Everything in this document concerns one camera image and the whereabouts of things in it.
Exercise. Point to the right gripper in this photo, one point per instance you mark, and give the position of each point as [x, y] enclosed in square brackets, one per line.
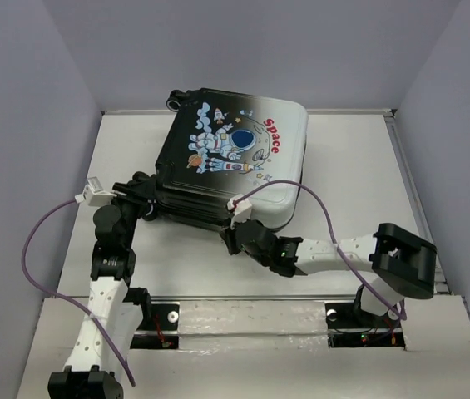
[228, 234]

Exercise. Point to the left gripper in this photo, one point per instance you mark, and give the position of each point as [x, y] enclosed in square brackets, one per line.
[145, 189]

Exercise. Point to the black suitcase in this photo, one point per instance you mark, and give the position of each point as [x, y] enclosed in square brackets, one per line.
[222, 144]

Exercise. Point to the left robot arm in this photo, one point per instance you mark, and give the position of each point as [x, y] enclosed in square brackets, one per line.
[114, 310]

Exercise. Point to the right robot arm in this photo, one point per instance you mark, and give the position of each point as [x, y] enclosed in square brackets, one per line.
[392, 264]

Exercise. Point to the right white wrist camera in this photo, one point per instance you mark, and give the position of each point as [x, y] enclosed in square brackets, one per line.
[240, 210]

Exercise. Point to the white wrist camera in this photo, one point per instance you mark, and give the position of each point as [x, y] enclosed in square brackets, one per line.
[240, 210]
[94, 195]

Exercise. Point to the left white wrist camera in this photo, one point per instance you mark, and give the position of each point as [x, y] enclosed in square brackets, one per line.
[94, 195]

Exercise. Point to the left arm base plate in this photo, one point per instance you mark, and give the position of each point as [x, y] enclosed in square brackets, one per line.
[160, 331]

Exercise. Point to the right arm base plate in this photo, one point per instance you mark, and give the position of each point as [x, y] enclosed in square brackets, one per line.
[350, 327]

